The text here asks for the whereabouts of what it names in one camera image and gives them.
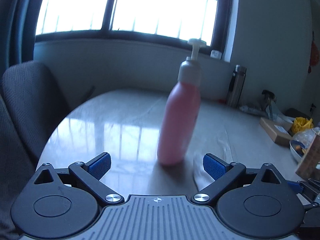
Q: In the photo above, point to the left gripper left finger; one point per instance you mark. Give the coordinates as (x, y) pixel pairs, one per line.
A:
(98, 166)

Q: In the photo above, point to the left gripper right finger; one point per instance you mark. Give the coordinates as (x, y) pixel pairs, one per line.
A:
(215, 166)

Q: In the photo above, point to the white cleaning cloth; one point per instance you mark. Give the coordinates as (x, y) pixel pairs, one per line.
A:
(201, 177)

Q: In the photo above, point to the pink pump bottle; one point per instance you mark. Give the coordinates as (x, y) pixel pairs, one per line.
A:
(181, 110)

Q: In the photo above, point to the cardboard box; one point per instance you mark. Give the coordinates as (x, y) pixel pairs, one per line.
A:
(276, 132)

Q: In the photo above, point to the black spray bottle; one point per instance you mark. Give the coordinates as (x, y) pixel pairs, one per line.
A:
(266, 105)

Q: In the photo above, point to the bowl with food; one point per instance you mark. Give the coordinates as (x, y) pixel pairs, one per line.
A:
(301, 141)

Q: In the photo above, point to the steel thermos flask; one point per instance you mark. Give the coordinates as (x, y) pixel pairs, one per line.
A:
(236, 85)

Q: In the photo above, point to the brown carton box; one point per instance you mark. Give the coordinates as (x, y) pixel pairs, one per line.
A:
(307, 167)

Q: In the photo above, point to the yellow plastic bag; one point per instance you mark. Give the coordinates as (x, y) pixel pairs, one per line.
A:
(301, 124)

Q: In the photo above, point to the small clear cup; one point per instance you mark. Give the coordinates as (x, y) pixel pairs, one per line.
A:
(215, 54)

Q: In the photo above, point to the blue curtain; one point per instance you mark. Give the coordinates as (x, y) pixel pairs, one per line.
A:
(18, 31)

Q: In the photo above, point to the red wall ornament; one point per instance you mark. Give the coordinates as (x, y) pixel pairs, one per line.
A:
(314, 55)

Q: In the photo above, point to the window frame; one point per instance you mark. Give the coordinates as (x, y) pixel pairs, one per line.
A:
(165, 22)

